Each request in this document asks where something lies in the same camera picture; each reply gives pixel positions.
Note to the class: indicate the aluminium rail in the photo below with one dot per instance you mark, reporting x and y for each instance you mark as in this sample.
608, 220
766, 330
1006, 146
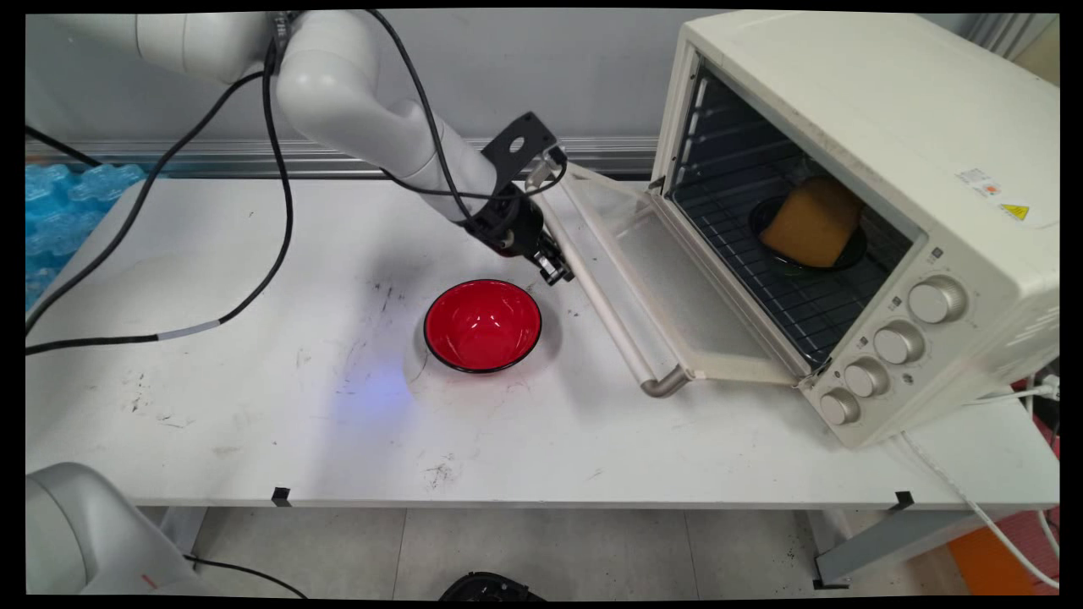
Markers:
592, 156

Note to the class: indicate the blue bubble wrap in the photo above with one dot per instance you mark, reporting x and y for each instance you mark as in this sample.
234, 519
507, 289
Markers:
51, 203

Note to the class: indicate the white label sticker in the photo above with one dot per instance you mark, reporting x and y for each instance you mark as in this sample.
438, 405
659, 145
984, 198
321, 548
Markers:
978, 182

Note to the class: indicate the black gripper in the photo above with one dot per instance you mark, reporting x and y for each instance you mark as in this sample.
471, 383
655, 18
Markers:
508, 224

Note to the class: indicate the orange floor object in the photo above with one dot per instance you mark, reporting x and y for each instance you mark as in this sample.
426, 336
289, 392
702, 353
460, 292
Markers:
998, 558

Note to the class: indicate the yellow warning sticker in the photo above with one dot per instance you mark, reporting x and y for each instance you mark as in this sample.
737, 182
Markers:
1014, 212

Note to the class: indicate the grey table leg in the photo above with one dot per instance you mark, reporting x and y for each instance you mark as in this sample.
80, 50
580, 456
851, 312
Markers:
888, 541
182, 529

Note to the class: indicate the cream toaster oven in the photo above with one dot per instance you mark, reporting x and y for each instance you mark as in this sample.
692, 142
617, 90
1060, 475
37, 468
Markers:
846, 85

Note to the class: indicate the black round floor object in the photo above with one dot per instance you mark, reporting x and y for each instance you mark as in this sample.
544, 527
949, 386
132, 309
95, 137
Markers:
491, 588

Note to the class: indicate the large silver oven knob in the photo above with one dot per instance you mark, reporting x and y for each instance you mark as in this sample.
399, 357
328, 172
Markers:
937, 299

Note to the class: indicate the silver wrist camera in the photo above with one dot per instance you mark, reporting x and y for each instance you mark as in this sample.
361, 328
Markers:
543, 169

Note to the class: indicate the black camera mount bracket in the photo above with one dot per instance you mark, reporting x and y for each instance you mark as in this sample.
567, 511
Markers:
516, 144

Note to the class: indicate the red bowl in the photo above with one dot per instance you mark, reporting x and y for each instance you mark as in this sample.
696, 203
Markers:
482, 326

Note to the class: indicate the orange-brown bread piece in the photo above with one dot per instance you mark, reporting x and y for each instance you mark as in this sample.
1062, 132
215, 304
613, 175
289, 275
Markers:
812, 224

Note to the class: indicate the black plate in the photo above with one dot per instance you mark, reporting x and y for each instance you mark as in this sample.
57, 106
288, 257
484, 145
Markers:
761, 225

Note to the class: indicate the black tape piece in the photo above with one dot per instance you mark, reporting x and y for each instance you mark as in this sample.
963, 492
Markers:
904, 500
281, 496

